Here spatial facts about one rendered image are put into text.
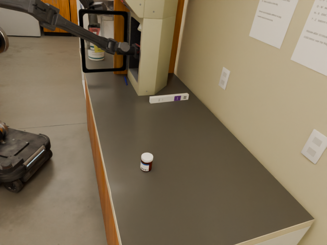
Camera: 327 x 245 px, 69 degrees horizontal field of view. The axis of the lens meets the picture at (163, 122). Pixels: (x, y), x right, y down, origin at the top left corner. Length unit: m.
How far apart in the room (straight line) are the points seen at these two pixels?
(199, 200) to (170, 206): 0.12
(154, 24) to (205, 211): 1.01
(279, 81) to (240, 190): 0.49
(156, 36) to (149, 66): 0.18
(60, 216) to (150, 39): 1.44
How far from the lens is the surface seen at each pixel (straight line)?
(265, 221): 0.98
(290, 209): 1.07
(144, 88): 1.54
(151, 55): 1.47
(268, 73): 1.18
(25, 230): 2.07
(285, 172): 1.17
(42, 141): 2.37
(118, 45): 1.49
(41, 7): 1.36
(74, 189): 2.22
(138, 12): 1.39
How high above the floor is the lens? 1.64
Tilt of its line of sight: 33 degrees down
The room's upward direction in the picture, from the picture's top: 8 degrees clockwise
